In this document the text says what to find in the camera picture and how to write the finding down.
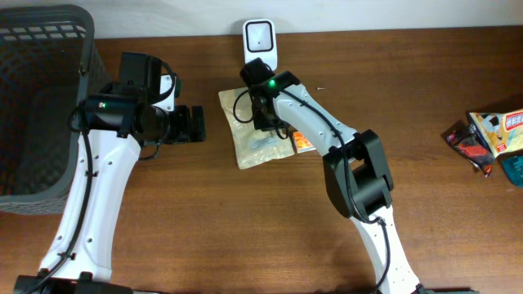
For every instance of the yellow wet wipes pack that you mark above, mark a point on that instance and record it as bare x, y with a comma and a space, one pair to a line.
501, 133

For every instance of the blue mouthwash bottle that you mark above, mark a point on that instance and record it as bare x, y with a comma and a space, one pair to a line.
513, 169

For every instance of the black and red snack packet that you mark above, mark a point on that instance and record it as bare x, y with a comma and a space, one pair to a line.
464, 139

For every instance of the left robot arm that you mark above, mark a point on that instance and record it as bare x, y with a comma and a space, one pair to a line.
79, 258

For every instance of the dark grey plastic basket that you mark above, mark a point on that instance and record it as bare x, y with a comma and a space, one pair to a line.
49, 63

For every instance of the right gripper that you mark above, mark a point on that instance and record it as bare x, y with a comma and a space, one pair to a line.
265, 118

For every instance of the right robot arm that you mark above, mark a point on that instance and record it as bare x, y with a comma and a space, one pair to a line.
357, 175

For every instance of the orange tissue pack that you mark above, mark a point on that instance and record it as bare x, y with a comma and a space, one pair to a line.
301, 143

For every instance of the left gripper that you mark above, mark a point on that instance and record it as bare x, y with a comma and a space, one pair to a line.
194, 123

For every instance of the beige kraft paper pouch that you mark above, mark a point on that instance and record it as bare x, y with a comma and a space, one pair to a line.
252, 147

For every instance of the white barcode scanner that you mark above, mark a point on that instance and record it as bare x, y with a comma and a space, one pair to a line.
259, 38

